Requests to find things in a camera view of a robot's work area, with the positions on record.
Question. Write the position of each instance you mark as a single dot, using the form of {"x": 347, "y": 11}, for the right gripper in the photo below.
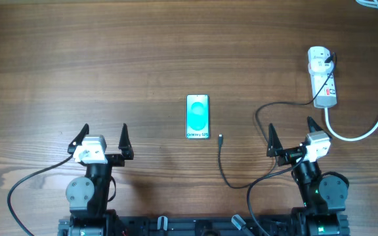
{"x": 275, "y": 147}

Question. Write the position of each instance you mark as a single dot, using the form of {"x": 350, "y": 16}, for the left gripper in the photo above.
{"x": 117, "y": 159}

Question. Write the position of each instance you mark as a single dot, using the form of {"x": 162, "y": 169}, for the turquoise-screen smartphone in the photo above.
{"x": 197, "y": 116}

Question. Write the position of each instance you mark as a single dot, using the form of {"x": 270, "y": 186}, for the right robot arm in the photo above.
{"x": 323, "y": 194}

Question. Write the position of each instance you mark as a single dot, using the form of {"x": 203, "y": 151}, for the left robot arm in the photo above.
{"x": 88, "y": 196}

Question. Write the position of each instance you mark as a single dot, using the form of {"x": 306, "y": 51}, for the white charger plug adapter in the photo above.
{"x": 320, "y": 66}

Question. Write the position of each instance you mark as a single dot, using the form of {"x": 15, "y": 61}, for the white power strip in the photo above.
{"x": 324, "y": 93}

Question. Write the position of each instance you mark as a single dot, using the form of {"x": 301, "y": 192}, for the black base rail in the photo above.
{"x": 202, "y": 226}

